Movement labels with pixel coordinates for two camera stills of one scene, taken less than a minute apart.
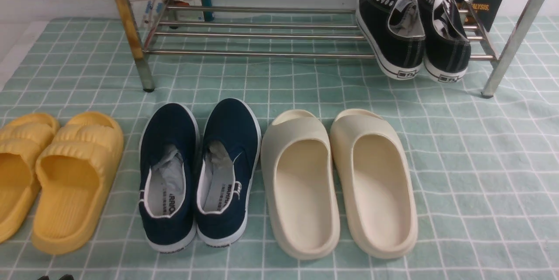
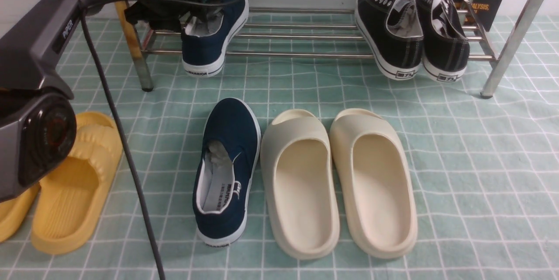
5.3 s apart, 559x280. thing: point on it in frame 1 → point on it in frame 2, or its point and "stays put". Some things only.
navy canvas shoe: [170, 154] → [205, 43]
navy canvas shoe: [228, 143] stays put
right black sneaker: [447, 50] stays put
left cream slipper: [298, 165] stays put
